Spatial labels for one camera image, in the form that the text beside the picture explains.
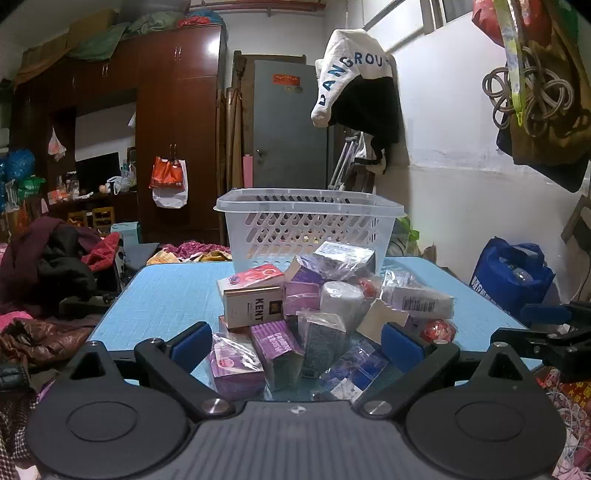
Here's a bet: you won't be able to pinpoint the orange and white plastic bag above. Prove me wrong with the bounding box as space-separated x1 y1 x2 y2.
149 156 188 209

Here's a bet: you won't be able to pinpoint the purple box in plastic wrap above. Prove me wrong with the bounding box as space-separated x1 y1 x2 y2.
208 335 267 400

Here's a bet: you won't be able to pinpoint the coiled rope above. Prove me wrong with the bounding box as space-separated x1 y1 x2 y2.
482 65 573 137

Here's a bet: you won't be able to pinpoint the white plastic basket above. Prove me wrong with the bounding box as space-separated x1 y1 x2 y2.
213 188 406 278

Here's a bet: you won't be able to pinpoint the red round packet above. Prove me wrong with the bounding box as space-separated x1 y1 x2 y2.
418 318 458 344

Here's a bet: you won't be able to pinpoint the blue purple packet in plastic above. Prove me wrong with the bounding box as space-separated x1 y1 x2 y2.
318 346 389 400

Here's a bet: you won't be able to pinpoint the yellow patterned cloth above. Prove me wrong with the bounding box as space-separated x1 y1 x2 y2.
148 240 232 265

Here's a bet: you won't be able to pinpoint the red blue bag on wardrobe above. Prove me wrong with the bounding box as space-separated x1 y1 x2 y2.
178 6 223 28

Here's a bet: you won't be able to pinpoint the yellow green strap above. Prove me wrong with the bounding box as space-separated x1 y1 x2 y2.
493 0 528 127

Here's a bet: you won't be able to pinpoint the purple box with cream end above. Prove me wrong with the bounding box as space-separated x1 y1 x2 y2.
285 255 333 284

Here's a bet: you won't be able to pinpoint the red hanging bag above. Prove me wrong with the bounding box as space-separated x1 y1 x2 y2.
471 0 509 47

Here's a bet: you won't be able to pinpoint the small purple box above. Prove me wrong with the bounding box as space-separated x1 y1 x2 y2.
283 281 321 317

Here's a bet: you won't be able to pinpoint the clear plastic bag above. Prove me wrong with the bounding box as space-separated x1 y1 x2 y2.
320 281 371 330

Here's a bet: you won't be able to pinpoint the wooden planks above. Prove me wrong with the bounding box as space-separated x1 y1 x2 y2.
217 51 254 190

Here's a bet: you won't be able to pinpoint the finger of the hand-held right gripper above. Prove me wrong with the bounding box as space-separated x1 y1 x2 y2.
490 327 591 370
521 299 591 326

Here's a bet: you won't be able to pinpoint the brown hanging bag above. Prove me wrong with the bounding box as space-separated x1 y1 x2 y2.
496 0 591 192

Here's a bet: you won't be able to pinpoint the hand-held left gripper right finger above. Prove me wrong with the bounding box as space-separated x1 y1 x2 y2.
352 322 532 420

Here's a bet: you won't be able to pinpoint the blue plastic bag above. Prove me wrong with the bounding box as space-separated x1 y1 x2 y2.
0 148 36 185

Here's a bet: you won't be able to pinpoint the blue shopping bag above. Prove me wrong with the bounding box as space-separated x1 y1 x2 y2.
470 237 555 317

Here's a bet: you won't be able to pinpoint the brown wooden wardrobe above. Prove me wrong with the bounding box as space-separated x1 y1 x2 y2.
9 23 227 245

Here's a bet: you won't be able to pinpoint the grey box in plastic wrap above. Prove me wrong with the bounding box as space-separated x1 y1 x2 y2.
298 311 348 379

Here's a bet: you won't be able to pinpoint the cream cardboard box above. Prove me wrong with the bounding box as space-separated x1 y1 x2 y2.
356 299 409 344

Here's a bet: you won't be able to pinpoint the grey white box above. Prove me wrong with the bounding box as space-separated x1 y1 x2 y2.
313 241 376 274

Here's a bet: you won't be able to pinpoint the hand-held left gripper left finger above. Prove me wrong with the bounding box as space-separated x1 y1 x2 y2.
69 322 236 420

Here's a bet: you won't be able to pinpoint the pink red box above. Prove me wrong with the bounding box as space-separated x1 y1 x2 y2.
217 264 286 296

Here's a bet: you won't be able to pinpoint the white cigarette box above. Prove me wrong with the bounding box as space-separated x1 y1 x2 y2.
223 286 283 329

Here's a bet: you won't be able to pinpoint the large purple box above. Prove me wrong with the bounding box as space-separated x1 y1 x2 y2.
250 320 304 393

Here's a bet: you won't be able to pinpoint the grey metal door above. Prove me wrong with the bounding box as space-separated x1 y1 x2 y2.
253 60 333 190

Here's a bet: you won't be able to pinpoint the green bedding bundle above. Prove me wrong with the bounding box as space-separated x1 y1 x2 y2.
67 11 185 61

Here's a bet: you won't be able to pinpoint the red patterned blanket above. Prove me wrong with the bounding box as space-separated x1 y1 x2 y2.
540 369 591 480

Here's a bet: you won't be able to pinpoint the black television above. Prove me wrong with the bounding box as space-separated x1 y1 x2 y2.
76 152 122 188

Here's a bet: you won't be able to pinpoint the brown puffer jacket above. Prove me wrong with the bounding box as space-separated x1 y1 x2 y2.
0 318 95 367

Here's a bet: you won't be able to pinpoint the small pink white plastic bag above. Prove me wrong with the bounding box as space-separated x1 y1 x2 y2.
47 127 66 162

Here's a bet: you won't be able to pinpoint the red knit garment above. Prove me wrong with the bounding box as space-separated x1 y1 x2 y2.
83 233 122 271

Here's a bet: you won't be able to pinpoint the white barcode box in plastic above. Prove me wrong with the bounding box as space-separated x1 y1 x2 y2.
381 272 455 320

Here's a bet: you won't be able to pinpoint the teal box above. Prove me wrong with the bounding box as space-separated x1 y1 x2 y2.
111 222 143 246

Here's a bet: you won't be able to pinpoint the metal crutches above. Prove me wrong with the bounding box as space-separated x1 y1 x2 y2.
329 134 360 191

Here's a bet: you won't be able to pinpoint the dark clothing pile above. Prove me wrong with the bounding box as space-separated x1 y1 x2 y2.
0 217 122 319

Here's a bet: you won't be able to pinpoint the white and black hanging jacket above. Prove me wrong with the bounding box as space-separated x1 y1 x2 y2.
310 28 404 174

